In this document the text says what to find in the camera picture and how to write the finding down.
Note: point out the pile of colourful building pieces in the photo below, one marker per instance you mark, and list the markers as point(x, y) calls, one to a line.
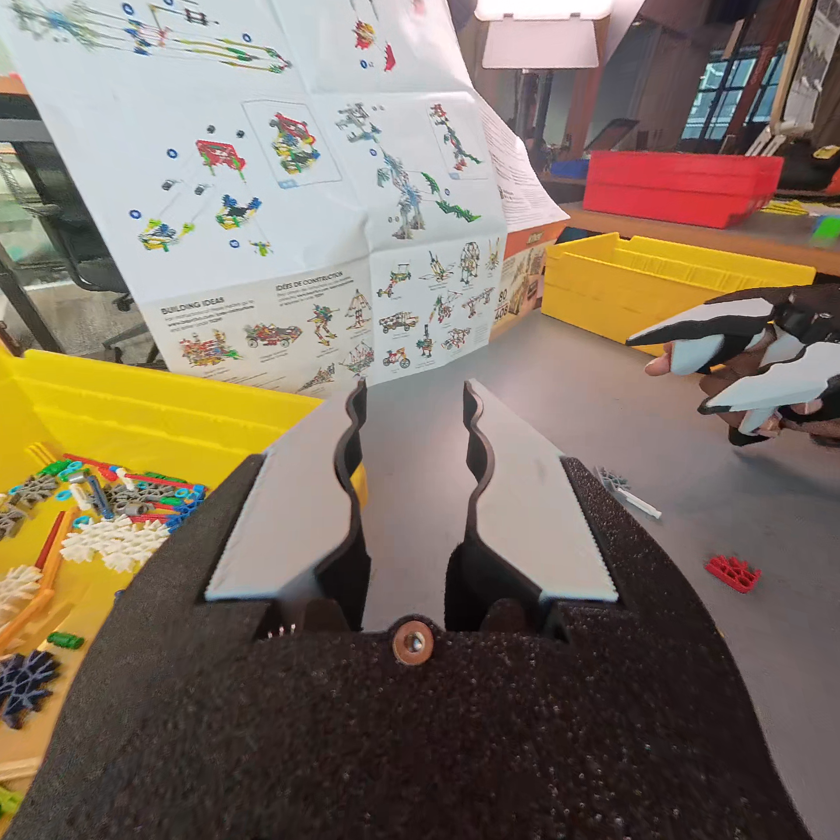
point(111, 545)

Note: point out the empty yellow plastic bin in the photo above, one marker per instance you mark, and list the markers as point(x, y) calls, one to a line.
point(591, 295)

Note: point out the person's right hand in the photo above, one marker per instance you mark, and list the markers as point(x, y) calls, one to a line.
point(727, 374)

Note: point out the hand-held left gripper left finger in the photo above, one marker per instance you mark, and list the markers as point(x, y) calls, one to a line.
point(288, 525)

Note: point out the building set cardboard box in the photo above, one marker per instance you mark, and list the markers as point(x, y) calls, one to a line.
point(525, 276)

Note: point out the yellow plastic bin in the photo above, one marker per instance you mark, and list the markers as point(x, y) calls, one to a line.
point(163, 407)
point(591, 295)

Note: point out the blue plastic bin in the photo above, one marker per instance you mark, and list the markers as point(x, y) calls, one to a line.
point(567, 168)

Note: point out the black office chair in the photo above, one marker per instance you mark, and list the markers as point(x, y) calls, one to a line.
point(58, 230)

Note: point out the short white rod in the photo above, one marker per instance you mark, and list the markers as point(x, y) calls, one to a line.
point(641, 507)

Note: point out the dark paned window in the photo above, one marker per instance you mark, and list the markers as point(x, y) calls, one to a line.
point(715, 98)

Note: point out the red connector piece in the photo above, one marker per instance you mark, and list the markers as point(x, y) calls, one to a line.
point(731, 573)

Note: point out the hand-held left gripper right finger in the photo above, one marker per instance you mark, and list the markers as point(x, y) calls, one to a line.
point(538, 525)

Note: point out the green cube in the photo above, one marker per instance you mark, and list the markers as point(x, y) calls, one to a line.
point(827, 228)

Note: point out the grey desk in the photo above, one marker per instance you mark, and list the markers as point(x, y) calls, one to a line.
point(591, 407)

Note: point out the folded building instruction booklet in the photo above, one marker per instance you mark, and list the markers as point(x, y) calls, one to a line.
point(97, 131)

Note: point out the nested red plastic bins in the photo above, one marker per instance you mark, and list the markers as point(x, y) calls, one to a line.
point(655, 190)

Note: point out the wooden table with black legs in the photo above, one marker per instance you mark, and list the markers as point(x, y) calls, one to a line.
point(25, 118)

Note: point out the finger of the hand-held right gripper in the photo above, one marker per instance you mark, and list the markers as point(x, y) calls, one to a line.
point(708, 317)
point(780, 381)

